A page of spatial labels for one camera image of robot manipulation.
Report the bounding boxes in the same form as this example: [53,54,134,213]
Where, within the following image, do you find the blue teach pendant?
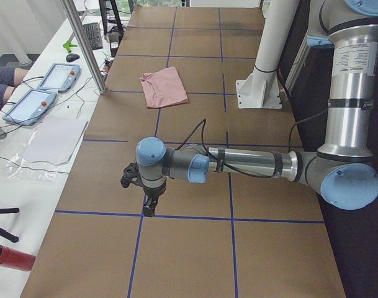
[37,63,81,93]
[2,89,56,125]

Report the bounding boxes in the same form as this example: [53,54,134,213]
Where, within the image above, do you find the black box white label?
[105,31,124,57]

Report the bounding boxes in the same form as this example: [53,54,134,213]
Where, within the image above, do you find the black computer mouse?
[65,53,80,63]

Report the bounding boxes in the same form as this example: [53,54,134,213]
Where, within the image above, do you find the pink snoopy t-shirt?
[140,66,189,109]

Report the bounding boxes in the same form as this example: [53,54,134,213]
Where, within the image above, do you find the black keyboard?
[83,22,103,50]

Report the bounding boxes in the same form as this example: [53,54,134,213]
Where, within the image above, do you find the aluminium frame post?
[60,0,106,94]

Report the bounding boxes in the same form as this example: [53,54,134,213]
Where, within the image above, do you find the white paper sheets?
[23,115,88,165]

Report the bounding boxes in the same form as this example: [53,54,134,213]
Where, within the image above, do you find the lower blue teach pendant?
[2,89,56,125]

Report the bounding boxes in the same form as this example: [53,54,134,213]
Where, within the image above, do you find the upper blue teach pendant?
[37,63,81,93]

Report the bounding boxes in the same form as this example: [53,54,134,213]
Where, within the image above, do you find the seated person legs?
[0,67,29,110]

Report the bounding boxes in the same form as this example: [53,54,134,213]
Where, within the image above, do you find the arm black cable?
[174,106,329,179]

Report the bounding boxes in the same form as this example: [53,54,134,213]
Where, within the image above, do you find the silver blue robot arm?
[120,1,378,217]

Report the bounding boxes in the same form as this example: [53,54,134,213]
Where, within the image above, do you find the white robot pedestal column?
[236,0,299,109]

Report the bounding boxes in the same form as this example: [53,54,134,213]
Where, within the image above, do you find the black camera tripod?
[0,207,20,243]

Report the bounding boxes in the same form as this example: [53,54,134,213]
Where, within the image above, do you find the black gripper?
[120,163,166,217]

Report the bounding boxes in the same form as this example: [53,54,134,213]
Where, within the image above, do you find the green plastic part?
[63,40,78,53]

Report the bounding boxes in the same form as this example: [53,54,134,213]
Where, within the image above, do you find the red cylinder bottle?
[0,245,36,271]

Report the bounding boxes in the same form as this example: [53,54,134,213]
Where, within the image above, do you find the clear plastic bag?
[0,130,69,184]

